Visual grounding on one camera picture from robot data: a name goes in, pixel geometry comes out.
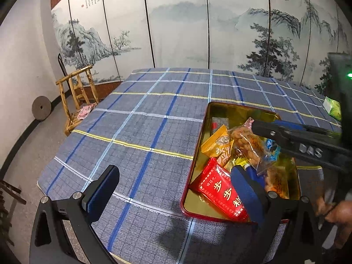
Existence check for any bamboo chair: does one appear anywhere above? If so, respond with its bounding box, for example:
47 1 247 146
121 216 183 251
56 64 100 137

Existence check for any dark grey red-label packet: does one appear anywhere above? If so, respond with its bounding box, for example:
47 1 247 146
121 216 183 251
211 117 229 132

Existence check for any pink cloth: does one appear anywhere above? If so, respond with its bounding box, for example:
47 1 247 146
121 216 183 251
77 105 95 119

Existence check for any green snack packet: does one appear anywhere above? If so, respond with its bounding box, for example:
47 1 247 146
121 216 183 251
323 97 343 122

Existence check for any dark wooden rack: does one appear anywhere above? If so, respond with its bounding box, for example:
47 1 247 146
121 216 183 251
0 180 27 247

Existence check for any orange snack packet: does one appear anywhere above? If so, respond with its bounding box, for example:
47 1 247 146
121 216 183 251
200 125 234 167

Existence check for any blue plaid tablecloth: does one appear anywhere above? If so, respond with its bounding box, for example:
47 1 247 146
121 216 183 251
37 67 343 264

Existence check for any red snack packet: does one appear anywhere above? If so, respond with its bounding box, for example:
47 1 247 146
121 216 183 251
190 157 249 223

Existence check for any clear bag of fried snacks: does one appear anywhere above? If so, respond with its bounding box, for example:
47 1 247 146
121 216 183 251
264 166 290 200
229 117 275 176

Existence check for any blue snack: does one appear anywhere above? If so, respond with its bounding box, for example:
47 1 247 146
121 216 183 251
264 139 282 161

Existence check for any red and gold tin box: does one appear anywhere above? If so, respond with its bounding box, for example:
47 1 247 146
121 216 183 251
180 102 301 224

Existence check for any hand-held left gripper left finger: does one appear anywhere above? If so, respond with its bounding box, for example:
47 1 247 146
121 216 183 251
30 164 121 264

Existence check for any person's right hand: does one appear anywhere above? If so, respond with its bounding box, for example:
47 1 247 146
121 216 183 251
316 195 352 249

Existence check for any painted landscape folding screen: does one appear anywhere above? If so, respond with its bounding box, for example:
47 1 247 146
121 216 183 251
51 0 352 97

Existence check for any black metal chair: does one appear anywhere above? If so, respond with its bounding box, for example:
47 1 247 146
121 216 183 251
57 53 69 75

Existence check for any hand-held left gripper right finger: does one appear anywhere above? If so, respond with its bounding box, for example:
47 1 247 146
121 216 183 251
230 165 323 264

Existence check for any round stone millstone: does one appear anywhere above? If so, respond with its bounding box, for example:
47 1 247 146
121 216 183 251
31 96 52 121

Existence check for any dark blue box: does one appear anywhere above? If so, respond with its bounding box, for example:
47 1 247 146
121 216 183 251
246 163 265 183

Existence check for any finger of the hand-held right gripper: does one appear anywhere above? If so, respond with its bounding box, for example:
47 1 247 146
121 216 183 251
251 119 352 171
273 120 342 143

